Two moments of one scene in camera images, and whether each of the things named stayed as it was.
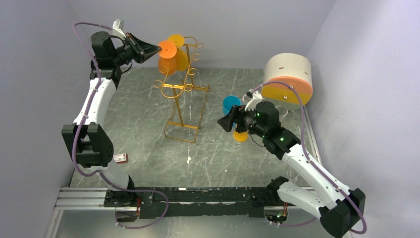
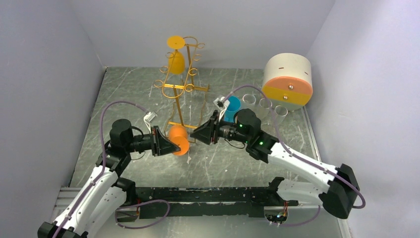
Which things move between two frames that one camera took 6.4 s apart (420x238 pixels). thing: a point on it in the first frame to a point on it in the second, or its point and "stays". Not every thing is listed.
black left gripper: [142, 50] to [159, 144]
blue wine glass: [228, 101] stays
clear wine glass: [283, 112] stays
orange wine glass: [167, 57] to [178, 135]
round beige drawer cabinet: [287, 81] stays
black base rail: [164, 202] stays
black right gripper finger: [226, 122] to [204, 133]
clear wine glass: [246, 99] stays
